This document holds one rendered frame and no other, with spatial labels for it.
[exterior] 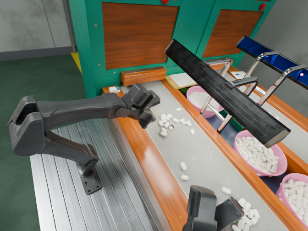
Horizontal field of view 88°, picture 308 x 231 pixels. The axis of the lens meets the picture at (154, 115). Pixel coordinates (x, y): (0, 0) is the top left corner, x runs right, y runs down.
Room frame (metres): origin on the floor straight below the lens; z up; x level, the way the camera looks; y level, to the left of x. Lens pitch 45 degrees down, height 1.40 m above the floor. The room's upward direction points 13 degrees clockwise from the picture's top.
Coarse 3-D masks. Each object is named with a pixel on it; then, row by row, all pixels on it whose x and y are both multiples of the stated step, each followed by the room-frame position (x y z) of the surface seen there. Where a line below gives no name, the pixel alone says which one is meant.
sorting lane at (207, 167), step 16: (160, 96) 0.84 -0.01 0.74; (160, 112) 0.69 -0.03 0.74; (176, 112) 0.72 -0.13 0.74; (160, 128) 0.57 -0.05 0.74; (176, 128) 0.59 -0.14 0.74; (192, 128) 0.62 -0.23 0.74; (160, 144) 0.47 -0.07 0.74; (176, 144) 0.49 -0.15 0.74; (192, 144) 0.51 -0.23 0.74; (208, 144) 0.54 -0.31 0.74; (176, 160) 0.40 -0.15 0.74; (192, 160) 0.42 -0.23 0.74; (208, 160) 0.44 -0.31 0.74; (224, 160) 0.46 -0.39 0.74; (176, 176) 0.32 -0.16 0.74; (192, 176) 0.34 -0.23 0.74; (208, 176) 0.36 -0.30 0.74; (224, 176) 0.37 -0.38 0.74; (240, 176) 0.39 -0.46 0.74; (224, 192) 0.30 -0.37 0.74; (240, 192) 0.32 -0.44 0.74; (256, 192) 0.33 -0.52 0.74; (256, 208) 0.27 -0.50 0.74; (256, 224) 0.21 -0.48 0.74; (272, 224) 0.22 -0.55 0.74
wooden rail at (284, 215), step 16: (160, 80) 1.01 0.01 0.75; (176, 96) 0.85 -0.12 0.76; (192, 112) 0.73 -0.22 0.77; (208, 128) 0.63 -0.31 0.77; (224, 144) 0.54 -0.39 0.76; (240, 160) 0.46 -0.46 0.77; (256, 176) 0.40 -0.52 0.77; (272, 192) 0.34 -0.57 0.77; (272, 208) 0.28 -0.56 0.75; (288, 224) 0.23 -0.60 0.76
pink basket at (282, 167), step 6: (240, 132) 0.65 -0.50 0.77; (246, 132) 0.67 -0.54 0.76; (234, 144) 0.59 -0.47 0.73; (276, 144) 0.62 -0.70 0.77; (276, 150) 0.60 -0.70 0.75; (240, 156) 0.50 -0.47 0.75; (276, 156) 0.57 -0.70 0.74; (282, 156) 0.56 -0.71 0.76; (246, 162) 0.46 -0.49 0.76; (282, 162) 0.52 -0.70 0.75; (252, 168) 0.45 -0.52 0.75; (282, 168) 0.49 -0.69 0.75; (264, 174) 0.43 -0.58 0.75; (270, 174) 0.42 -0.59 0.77; (276, 174) 0.43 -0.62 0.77
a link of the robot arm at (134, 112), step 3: (132, 105) 0.42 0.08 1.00; (135, 105) 0.44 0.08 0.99; (132, 108) 0.41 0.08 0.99; (135, 108) 0.42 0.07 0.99; (138, 108) 0.44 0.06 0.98; (132, 111) 0.41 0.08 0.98; (135, 111) 0.42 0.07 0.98; (138, 111) 0.43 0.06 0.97; (129, 114) 0.40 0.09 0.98; (132, 114) 0.41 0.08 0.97; (135, 114) 0.41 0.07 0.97; (129, 117) 0.41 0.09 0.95; (132, 117) 0.41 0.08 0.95; (135, 117) 0.41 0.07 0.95
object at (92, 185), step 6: (78, 168) 0.26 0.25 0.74; (84, 174) 0.25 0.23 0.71; (90, 174) 0.27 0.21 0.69; (96, 174) 0.28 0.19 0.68; (84, 180) 0.24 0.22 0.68; (90, 180) 0.25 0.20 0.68; (84, 186) 0.22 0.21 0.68; (90, 186) 0.22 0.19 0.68; (96, 186) 0.23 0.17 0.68; (102, 186) 0.24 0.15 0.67; (90, 192) 0.20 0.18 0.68
